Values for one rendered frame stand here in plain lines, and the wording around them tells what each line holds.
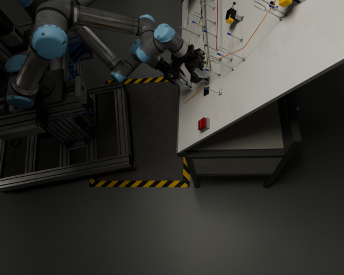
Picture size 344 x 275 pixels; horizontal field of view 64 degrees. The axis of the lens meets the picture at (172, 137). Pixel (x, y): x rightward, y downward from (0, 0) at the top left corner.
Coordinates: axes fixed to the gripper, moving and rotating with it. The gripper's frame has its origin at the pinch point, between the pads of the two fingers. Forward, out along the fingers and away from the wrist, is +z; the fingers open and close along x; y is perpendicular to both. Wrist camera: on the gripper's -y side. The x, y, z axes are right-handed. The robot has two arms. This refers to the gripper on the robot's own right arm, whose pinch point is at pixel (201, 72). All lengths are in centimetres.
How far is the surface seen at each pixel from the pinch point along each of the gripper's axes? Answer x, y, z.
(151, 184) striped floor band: -42, -95, 80
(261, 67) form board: -10.9, 33.1, -7.6
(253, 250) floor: -87, -17, 115
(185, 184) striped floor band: -40, -69, 94
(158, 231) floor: -80, -83, 82
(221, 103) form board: -17.7, 10.4, 2.9
